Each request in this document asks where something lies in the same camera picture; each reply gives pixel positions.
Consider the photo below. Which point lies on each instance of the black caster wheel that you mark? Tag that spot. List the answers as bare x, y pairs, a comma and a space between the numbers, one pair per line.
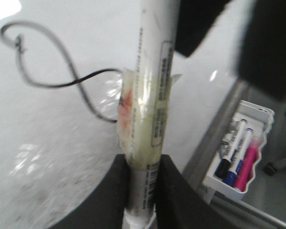
270, 169

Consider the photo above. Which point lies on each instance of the white marker holder tray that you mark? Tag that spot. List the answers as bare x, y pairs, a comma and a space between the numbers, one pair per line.
260, 119

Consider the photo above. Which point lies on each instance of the white whiteboard with metal frame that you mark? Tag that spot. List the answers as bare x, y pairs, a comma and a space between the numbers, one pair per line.
53, 150

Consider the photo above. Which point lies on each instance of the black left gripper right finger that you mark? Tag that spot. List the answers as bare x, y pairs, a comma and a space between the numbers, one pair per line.
177, 205

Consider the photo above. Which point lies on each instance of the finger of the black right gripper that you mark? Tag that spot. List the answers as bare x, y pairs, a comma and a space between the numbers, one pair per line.
262, 61
196, 18

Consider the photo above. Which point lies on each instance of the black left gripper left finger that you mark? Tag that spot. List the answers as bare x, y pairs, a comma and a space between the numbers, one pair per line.
104, 207

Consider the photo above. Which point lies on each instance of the blue capped whiteboard marker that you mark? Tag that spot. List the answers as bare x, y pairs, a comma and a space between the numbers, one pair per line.
238, 158

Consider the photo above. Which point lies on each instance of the black capped whiteboard marker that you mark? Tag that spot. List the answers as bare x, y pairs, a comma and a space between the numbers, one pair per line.
225, 162

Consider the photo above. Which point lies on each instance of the pink highlighter marker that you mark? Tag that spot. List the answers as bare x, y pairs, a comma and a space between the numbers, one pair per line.
247, 165

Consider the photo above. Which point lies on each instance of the white black whiteboard marker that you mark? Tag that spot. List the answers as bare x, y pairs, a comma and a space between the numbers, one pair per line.
143, 107

